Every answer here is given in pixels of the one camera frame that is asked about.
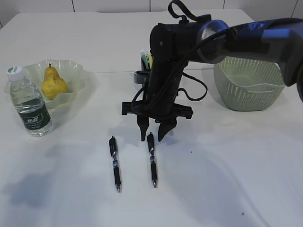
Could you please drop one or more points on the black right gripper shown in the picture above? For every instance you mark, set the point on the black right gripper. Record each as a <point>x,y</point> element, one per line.
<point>145,105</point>

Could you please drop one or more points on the green plastic woven basket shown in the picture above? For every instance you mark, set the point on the green plastic woven basket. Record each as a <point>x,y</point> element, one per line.
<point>248,85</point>

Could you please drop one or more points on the green wavy glass plate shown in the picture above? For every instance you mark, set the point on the green wavy glass plate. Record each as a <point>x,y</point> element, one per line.
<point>70,71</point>

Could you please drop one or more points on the mint green pen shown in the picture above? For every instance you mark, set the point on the mint green pen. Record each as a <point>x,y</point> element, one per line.
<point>143,55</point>

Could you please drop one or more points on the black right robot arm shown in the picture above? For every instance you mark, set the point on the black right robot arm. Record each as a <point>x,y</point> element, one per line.
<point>202,39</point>

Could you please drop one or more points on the yellow pen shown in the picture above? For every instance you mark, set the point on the yellow pen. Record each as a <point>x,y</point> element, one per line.
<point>150,59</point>

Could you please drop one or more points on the yellow pear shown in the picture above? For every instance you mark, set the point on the yellow pear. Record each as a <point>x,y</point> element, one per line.
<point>53,84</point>

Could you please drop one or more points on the clear water bottle green label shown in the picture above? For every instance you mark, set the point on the clear water bottle green label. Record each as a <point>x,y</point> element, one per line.
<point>29,103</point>

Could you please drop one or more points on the black square pen holder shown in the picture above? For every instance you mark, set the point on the black square pen holder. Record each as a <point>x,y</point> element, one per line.
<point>144,67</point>

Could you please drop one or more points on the black gel pen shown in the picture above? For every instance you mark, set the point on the black gel pen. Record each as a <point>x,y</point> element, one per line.
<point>116,169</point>
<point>151,149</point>

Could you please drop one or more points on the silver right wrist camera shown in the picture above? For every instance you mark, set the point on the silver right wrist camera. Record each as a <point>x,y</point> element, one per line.
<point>141,77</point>

